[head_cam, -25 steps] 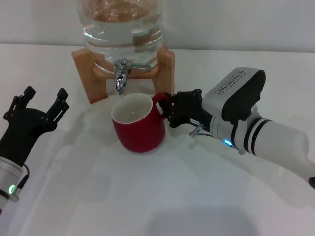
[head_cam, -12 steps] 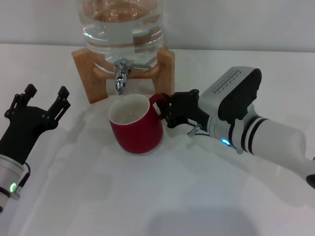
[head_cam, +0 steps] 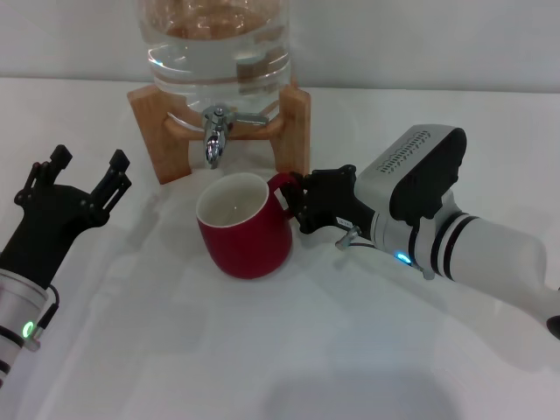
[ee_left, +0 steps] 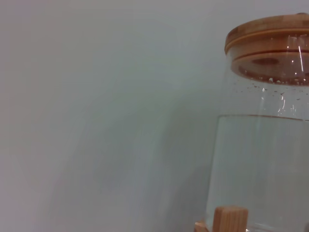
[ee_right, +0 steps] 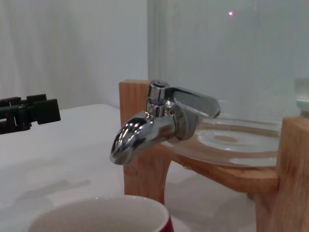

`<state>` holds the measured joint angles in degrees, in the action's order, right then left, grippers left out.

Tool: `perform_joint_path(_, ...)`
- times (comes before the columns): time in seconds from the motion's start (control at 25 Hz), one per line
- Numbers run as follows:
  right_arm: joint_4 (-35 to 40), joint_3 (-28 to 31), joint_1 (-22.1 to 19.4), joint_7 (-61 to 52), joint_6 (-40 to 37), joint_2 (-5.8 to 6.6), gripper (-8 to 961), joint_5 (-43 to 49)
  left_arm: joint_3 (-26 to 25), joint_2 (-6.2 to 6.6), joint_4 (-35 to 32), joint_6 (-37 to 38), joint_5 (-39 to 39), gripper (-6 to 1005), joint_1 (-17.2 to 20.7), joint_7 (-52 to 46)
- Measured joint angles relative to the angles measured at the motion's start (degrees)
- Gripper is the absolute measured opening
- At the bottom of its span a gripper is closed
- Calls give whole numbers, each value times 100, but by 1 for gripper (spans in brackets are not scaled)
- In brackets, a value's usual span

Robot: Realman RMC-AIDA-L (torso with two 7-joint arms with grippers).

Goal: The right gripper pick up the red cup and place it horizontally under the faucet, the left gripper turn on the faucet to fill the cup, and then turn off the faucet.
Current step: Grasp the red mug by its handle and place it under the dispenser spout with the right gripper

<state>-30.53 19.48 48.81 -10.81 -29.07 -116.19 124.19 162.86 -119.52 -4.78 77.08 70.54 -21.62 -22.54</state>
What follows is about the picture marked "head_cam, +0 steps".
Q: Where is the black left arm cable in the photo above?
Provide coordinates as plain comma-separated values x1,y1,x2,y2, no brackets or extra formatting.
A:
31,283,61,347

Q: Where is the clear glass water jar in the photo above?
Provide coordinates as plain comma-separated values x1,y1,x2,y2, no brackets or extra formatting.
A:
136,0,293,133

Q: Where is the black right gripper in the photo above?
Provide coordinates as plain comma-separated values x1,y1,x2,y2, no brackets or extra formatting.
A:
277,164,378,242

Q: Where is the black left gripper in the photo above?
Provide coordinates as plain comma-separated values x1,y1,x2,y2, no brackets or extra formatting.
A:
0,144,133,291

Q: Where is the chrome faucet tap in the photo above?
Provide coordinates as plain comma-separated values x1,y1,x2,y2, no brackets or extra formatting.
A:
201,104,270,170

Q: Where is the wooden jar stand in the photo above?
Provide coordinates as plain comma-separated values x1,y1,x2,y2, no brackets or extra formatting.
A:
127,81,312,186

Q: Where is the silver black wrist camera box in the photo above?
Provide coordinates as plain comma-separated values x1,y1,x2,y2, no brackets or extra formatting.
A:
356,124,469,222

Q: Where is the red ceramic cup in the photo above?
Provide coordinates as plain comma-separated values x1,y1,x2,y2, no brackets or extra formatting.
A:
195,171,304,280

